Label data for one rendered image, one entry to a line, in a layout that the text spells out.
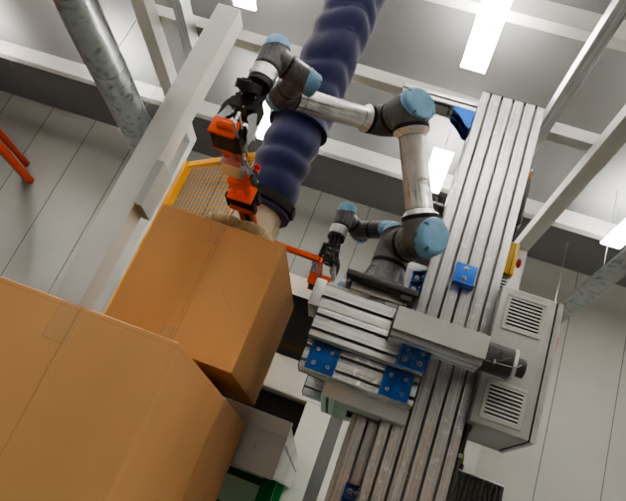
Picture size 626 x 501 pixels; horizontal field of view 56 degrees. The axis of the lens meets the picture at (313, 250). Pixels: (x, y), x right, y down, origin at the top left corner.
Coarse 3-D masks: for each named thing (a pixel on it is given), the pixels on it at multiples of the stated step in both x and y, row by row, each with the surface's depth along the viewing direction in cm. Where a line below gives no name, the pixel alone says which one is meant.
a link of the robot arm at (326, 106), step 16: (272, 96) 177; (304, 96) 179; (320, 96) 182; (304, 112) 184; (320, 112) 184; (336, 112) 185; (352, 112) 188; (368, 112) 191; (368, 128) 192; (384, 128) 192
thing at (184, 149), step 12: (180, 144) 592; (180, 156) 587; (168, 168) 581; (144, 228) 556; (132, 240) 551; (132, 252) 548; (120, 264) 541; (120, 276) 540; (516, 276) 540; (108, 288) 532; (516, 288) 536; (96, 300) 527; (108, 300) 532; (468, 444) 482; (480, 444) 482; (468, 456) 478; (468, 468) 475
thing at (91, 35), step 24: (72, 0) 746; (96, 0) 782; (72, 24) 781; (96, 24) 796; (96, 48) 825; (96, 72) 868; (120, 72) 887; (120, 96) 924; (120, 120) 979; (144, 120) 1004; (624, 264) 788; (576, 288) 905; (600, 288) 869
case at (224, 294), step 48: (144, 240) 172; (192, 240) 172; (240, 240) 172; (144, 288) 166; (192, 288) 166; (240, 288) 166; (288, 288) 200; (192, 336) 161; (240, 336) 160; (240, 384) 174
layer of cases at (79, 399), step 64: (0, 320) 100; (64, 320) 100; (0, 384) 96; (64, 384) 96; (128, 384) 96; (192, 384) 117; (0, 448) 92; (64, 448) 92; (128, 448) 93; (192, 448) 136
